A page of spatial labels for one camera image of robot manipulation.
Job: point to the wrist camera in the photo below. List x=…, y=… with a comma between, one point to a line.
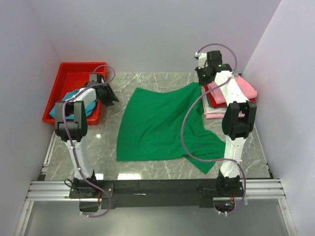
x=202, y=60
x=96, y=78

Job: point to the black base beam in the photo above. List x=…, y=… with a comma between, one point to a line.
x=157, y=193

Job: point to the folded white t shirt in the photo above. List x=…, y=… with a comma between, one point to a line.
x=210, y=110

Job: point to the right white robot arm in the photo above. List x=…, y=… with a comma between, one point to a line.
x=238, y=121

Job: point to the aluminium frame rail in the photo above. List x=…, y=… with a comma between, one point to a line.
x=254, y=189

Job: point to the red plastic bin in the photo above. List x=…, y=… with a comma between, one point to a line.
x=70, y=76

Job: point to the green t shirt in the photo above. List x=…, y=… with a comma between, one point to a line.
x=153, y=129

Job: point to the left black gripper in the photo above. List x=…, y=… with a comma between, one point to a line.
x=112, y=97

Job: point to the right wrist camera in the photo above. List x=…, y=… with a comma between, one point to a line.
x=202, y=60

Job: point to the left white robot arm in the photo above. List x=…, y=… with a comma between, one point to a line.
x=71, y=126

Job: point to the folded red t shirt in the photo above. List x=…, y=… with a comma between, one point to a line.
x=212, y=103

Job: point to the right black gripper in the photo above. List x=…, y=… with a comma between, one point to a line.
x=202, y=82

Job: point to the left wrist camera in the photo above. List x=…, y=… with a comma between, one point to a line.
x=96, y=78

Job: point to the folded light pink t shirt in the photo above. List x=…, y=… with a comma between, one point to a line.
x=210, y=116

